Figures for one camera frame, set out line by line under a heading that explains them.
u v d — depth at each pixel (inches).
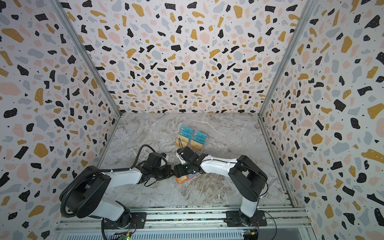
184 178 33.8
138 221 28.8
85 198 16.8
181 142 40.1
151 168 28.4
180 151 27.6
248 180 18.5
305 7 28.7
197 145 38.3
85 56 33.7
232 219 29.2
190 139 38.4
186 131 39.5
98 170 20.1
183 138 39.4
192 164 26.8
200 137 38.3
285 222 29.6
